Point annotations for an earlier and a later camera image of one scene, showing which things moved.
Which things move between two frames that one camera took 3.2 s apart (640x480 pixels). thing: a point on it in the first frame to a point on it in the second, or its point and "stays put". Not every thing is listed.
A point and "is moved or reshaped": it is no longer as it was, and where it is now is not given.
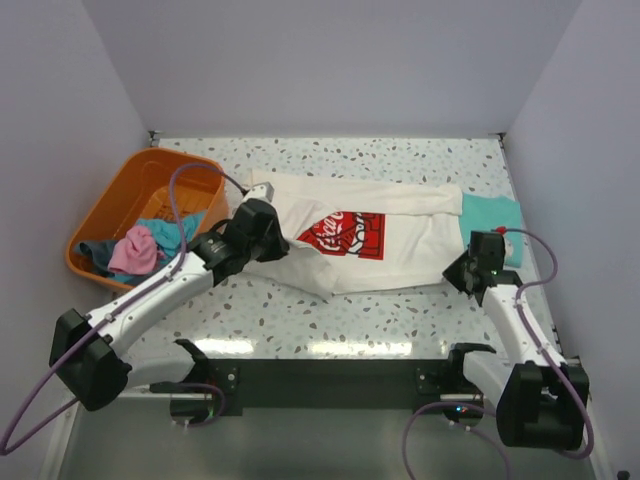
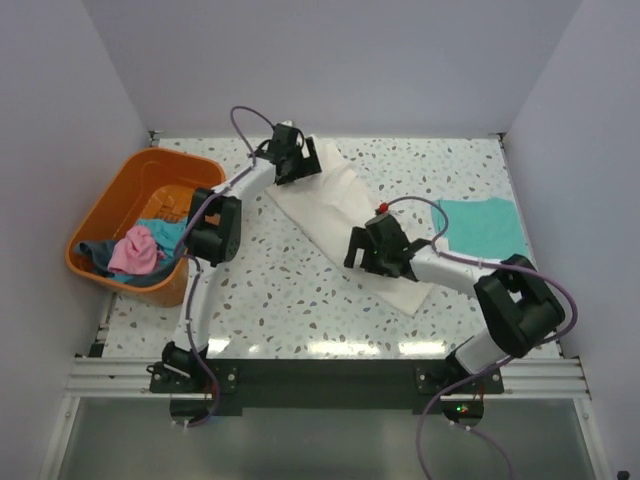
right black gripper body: (457, 270) to (376, 262)
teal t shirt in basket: (166, 235) stays put
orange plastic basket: (145, 185) stays put
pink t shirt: (136, 253) stays put
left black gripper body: (270, 248) to (295, 169)
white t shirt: (350, 235) is moved or reshaped
